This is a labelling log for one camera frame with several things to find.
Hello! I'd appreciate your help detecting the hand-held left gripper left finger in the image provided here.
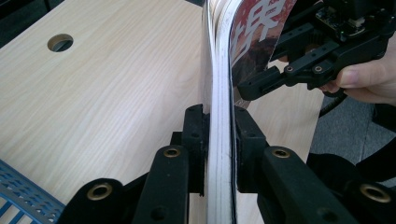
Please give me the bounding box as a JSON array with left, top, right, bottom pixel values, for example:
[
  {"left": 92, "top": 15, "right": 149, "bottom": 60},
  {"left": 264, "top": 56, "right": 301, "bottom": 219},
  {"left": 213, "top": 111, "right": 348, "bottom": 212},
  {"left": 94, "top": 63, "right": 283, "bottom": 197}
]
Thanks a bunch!
[{"left": 170, "top": 104, "right": 210, "bottom": 197}]

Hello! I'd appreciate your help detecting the blue perforated tray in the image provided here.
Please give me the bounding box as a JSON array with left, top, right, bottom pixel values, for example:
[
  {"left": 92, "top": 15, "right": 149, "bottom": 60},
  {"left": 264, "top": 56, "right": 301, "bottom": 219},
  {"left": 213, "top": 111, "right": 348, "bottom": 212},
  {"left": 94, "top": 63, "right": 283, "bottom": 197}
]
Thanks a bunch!
[{"left": 0, "top": 158, "right": 67, "bottom": 224}]

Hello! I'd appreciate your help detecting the dark cloth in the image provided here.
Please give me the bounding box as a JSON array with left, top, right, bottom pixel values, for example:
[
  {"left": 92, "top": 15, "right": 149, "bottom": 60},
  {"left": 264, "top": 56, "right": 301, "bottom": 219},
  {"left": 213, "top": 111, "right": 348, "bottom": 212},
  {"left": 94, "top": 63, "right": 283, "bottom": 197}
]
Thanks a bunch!
[{"left": 305, "top": 104, "right": 396, "bottom": 194}]

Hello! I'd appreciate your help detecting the paperback book with reddish cover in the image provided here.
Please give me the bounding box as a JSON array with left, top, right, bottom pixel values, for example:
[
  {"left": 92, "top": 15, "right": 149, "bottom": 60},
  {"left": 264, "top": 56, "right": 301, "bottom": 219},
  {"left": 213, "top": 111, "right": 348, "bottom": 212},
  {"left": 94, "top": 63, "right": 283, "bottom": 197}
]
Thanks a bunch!
[{"left": 200, "top": 0, "right": 298, "bottom": 224}]

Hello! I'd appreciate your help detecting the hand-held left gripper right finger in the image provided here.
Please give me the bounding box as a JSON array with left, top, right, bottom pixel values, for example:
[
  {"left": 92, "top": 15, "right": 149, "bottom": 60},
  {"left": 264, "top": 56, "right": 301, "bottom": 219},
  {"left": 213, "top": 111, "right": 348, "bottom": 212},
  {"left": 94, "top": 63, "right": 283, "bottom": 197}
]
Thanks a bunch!
[{"left": 233, "top": 105, "right": 270, "bottom": 193}]

